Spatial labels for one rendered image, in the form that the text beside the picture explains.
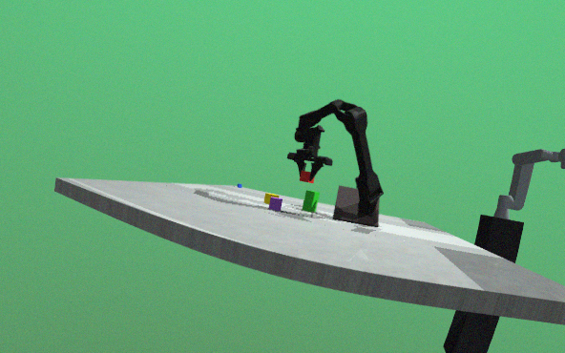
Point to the purple block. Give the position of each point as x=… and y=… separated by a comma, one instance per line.
x=275, y=204

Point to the yellow block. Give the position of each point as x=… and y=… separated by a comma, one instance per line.
x=268, y=196

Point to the green block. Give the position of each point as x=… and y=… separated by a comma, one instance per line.
x=309, y=206
x=312, y=196

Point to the red block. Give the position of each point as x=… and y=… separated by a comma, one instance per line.
x=305, y=176

